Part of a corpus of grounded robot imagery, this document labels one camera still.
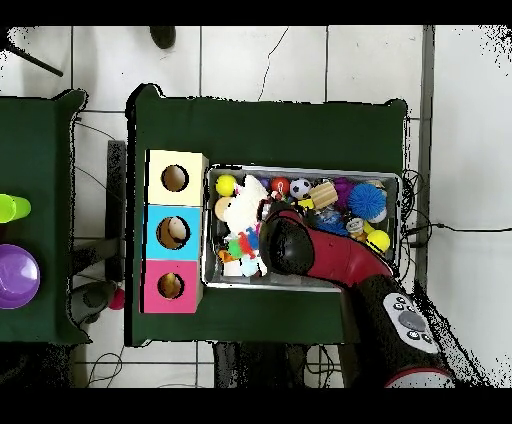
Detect person's foot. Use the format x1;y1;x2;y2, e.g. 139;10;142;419
149;25;177;50

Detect black rod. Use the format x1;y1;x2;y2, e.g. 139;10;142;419
0;39;64;78

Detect shallow clear mesh bin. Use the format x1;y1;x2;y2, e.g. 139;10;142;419
201;163;402;295

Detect tan round disc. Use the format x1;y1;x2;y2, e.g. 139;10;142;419
213;195;235;221

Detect wooden box with three holes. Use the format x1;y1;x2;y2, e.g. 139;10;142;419
139;149;209;314

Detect yellow soft duck toy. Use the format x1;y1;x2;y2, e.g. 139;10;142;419
160;273;183;298

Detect black power cable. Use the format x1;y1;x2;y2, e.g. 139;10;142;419
401;221;512;247

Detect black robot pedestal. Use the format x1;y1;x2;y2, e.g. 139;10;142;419
212;341;345;388

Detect lime green cup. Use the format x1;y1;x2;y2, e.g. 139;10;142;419
0;193;32;224

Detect multicolour spiky caterpillar toy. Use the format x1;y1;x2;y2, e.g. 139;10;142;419
223;226;261;261

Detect large blue spiky ball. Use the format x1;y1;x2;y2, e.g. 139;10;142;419
346;182;388;221

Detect yellow plastic ball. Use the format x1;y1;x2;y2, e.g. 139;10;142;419
214;173;238;197
365;229;391;254

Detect dark green table cloth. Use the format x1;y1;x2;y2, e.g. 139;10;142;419
0;88;92;347
124;82;409;348

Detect purple plastic bowl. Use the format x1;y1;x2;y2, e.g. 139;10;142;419
0;243;41;310

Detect striped wooden block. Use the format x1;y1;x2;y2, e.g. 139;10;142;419
307;181;339;211

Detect small soccer ball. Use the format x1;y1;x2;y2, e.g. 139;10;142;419
288;176;313;200

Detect grey box with red button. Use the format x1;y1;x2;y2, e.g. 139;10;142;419
69;279;126;326

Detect cream waffle cloth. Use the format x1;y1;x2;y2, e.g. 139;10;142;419
221;174;269;235

